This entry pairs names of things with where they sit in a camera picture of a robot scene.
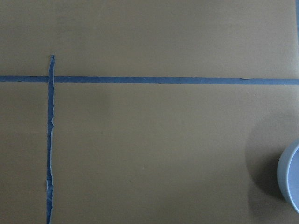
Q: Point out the blue bowl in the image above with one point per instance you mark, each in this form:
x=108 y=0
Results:
x=288 y=174

